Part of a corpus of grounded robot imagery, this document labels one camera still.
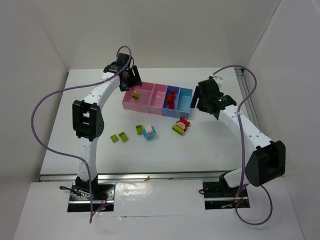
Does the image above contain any small green lego cube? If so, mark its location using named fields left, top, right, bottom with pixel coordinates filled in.
left=132, top=93, right=140, bottom=100

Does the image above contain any red lego brick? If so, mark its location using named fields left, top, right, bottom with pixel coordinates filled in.
left=166, top=91, right=176, bottom=104
left=168, top=101, right=175, bottom=110

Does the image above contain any red flower lego figure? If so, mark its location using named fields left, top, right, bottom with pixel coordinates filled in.
left=175, top=117, right=191, bottom=131

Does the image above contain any lime green base brick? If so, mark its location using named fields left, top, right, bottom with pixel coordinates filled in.
left=172, top=125, right=185, bottom=136

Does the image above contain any green lego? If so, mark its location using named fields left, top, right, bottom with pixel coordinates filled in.
left=135, top=125, right=143, bottom=135

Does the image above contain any green long lego brick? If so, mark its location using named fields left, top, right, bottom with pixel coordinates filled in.
left=118, top=132, right=129, bottom=143

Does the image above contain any teal lego piece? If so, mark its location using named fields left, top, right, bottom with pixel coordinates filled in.
left=142, top=126, right=156, bottom=141

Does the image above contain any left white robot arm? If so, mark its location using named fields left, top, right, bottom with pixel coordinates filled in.
left=72, top=53, right=142, bottom=195

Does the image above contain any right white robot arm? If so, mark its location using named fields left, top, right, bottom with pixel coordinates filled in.
left=120, top=76, right=286, bottom=197

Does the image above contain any large pink container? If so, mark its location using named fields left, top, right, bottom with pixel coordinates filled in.
left=122, top=82, right=155, bottom=114

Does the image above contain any small pink container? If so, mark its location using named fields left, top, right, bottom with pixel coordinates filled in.
left=149, top=83, right=167, bottom=115

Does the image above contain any purple container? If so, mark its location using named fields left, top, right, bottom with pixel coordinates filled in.
left=162, top=85, right=180, bottom=118

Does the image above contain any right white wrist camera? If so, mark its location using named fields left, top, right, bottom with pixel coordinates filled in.
left=212, top=75, right=224, bottom=89

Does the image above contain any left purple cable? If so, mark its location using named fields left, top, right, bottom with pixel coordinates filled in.
left=30, top=45, right=133, bottom=224

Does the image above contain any purple cable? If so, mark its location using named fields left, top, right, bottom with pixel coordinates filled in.
left=212, top=64, right=274, bottom=226
left=30, top=45, right=133, bottom=224

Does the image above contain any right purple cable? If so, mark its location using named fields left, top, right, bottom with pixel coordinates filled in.
left=212, top=64, right=274, bottom=226

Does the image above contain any right side aluminium rail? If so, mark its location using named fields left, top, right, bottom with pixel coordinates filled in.
left=234, top=67, right=261, bottom=130

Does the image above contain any aluminium rail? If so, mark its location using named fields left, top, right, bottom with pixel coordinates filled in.
left=39, top=171, right=227, bottom=182
left=234, top=67, right=261, bottom=130

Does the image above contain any front aluminium rail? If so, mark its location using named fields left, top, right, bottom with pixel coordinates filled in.
left=39, top=171, right=227, bottom=182

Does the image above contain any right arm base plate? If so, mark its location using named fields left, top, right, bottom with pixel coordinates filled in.
left=198, top=182, right=251, bottom=210

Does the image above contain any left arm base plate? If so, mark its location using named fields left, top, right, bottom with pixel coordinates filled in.
left=67, top=183, right=116, bottom=213

